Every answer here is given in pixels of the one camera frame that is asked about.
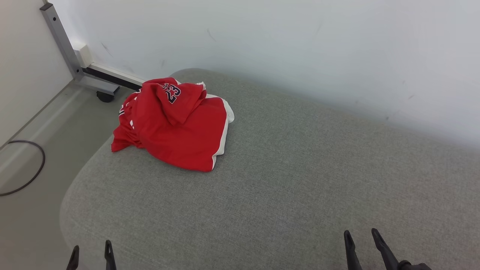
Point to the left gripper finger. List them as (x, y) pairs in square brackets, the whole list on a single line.
[(74, 260), (110, 258)]

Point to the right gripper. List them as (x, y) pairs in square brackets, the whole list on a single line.
[(414, 266)]

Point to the red shorts with 23 print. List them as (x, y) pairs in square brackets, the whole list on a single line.
[(183, 138)]

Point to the grey fabric sofa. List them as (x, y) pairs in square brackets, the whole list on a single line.
[(285, 180)]

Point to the black caster wheel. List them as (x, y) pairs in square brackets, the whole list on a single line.
[(105, 96)]

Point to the white and black floor rail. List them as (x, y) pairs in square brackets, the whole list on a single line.
[(116, 75)]

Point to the white plastic bracket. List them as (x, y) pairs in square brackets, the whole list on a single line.
[(83, 55)]

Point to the grey metal frame post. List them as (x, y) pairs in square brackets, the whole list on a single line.
[(60, 35)]

